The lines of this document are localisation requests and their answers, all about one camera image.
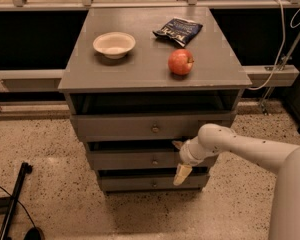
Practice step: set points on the grey drawer cabinet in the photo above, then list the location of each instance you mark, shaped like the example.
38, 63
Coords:
141, 83

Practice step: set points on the red apple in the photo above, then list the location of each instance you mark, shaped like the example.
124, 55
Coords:
180, 62

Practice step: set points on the black round foot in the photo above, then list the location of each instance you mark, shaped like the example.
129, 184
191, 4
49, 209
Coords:
34, 233

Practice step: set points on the grey bottom drawer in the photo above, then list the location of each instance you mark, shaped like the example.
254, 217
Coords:
152, 183

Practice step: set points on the white bowl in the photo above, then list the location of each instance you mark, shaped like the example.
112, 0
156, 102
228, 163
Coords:
114, 45

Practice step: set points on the grey top drawer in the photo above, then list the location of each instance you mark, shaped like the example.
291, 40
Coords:
90, 128

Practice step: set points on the metal railing frame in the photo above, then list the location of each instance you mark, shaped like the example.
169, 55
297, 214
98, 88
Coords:
38, 37

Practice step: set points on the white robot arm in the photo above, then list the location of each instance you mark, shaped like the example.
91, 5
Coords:
281, 159

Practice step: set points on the blue chip bag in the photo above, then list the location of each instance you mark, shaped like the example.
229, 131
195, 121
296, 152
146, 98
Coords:
179, 30

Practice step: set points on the grey drawer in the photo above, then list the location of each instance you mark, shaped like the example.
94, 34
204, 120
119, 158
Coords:
90, 128
152, 183
133, 159

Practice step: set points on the black stand leg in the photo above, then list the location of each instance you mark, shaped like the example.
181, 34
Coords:
9, 202

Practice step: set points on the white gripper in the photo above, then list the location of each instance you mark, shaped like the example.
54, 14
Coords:
185, 156

